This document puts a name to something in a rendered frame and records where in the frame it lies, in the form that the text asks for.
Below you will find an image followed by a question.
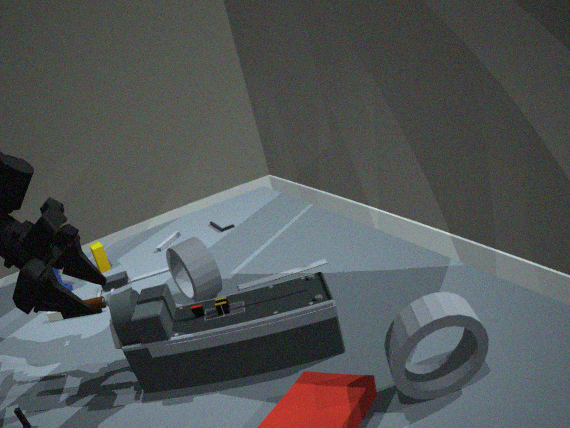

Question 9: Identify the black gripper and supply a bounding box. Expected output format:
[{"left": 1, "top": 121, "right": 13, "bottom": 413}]
[{"left": 0, "top": 220, "right": 107, "bottom": 315}]

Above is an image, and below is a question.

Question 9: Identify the grey cylinder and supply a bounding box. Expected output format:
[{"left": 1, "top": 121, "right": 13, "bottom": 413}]
[
  {"left": 384, "top": 292, "right": 489, "bottom": 400},
  {"left": 166, "top": 237, "right": 222, "bottom": 303}
]

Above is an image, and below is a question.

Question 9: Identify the yellow rectangular block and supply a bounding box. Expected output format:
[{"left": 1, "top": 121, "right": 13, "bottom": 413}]
[{"left": 90, "top": 241, "right": 111, "bottom": 273}]

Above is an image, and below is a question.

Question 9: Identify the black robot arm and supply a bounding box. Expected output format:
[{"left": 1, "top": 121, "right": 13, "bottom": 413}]
[{"left": 0, "top": 152, "right": 67, "bottom": 260}]

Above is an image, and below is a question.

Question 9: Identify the black l-shaped bar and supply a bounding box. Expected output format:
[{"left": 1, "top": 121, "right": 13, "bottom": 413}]
[{"left": 210, "top": 222, "right": 235, "bottom": 232}]

